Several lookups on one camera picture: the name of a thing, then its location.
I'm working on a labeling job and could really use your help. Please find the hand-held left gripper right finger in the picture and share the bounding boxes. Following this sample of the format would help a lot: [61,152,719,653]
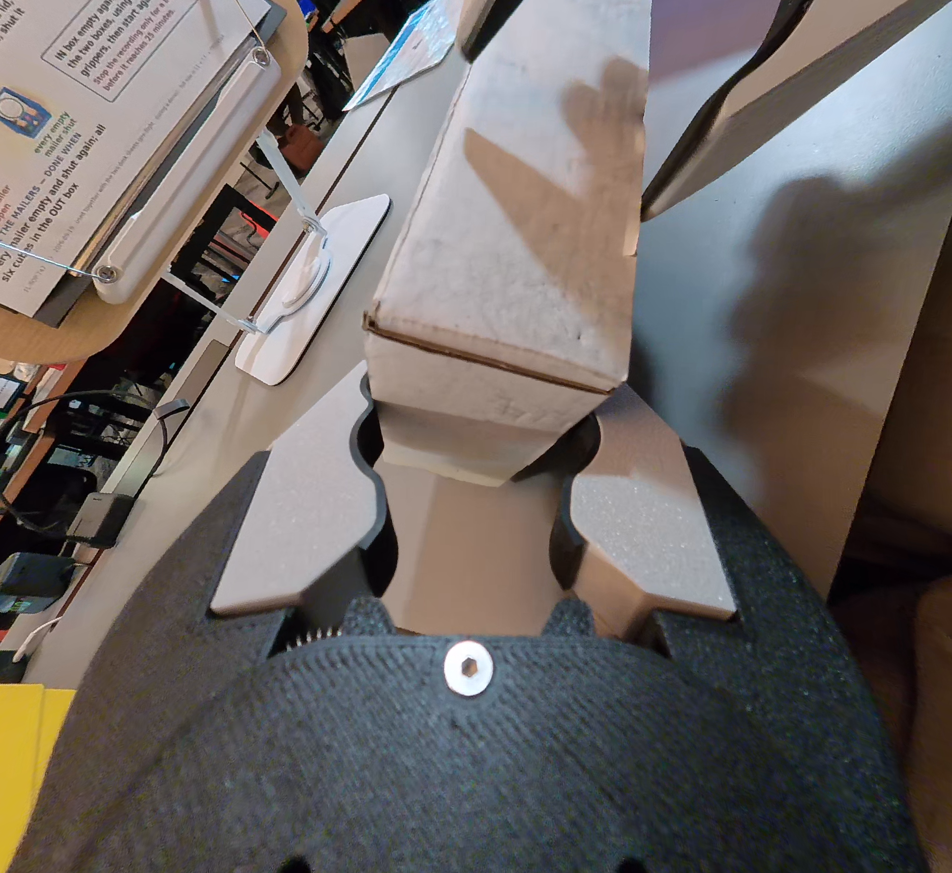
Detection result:
[549,384,739,638]

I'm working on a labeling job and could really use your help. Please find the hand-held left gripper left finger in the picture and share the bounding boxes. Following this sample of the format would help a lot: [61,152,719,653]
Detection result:
[210,361,400,617]

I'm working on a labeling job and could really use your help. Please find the white cardboard mailer box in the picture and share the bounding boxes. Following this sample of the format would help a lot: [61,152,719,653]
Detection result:
[363,0,654,489]

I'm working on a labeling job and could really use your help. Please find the yellow plastic bin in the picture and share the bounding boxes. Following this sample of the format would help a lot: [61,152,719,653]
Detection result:
[0,683,79,844]

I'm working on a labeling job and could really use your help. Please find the grey desk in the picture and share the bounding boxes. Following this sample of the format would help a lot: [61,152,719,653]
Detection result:
[22,0,952,688]

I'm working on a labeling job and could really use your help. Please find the white printed leaflet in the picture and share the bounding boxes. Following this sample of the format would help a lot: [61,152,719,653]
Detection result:
[344,0,466,112]

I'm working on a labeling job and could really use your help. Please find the black power adapter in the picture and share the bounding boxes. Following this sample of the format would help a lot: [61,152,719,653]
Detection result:
[0,553,75,597]
[67,492,133,548]

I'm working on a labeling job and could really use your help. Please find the white stand with wooden board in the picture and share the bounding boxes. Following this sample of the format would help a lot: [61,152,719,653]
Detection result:
[0,0,393,387]

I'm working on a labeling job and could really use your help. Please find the printed instruction sheet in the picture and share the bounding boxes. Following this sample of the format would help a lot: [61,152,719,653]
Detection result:
[0,0,272,316]

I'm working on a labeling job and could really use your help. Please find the black cable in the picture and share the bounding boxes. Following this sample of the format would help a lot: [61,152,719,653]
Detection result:
[0,390,172,517]

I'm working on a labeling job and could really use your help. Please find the white cable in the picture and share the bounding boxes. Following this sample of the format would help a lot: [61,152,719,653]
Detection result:
[11,616,60,662]

